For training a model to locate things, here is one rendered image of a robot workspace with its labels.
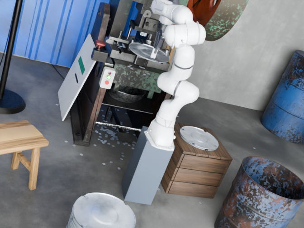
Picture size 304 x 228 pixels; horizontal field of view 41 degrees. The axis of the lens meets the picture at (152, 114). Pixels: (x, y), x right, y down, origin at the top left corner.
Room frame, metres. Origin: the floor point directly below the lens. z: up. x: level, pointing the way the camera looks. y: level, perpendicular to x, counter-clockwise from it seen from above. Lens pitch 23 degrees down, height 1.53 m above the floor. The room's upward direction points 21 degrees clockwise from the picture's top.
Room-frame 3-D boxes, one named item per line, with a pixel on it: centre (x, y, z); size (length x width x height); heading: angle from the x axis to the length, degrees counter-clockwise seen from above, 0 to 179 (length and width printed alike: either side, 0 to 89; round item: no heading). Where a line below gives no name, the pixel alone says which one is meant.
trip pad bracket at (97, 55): (2.59, 0.47, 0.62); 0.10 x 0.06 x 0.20; 113
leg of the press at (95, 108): (2.94, 0.57, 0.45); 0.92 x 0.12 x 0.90; 23
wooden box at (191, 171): (2.59, -0.37, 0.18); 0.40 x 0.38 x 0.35; 24
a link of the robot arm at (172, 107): (2.19, -0.12, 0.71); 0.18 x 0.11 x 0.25; 74
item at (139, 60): (2.76, 0.20, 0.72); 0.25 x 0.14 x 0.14; 23
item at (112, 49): (2.92, 0.27, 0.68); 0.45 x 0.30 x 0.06; 113
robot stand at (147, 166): (2.20, -0.09, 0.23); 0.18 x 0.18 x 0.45; 18
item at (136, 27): (2.92, 0.27, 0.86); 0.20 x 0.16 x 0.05; 113
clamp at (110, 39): (2.85, 0.43, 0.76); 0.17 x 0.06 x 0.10; 113
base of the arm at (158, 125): (2.16, -0.10, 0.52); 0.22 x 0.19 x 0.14; 18
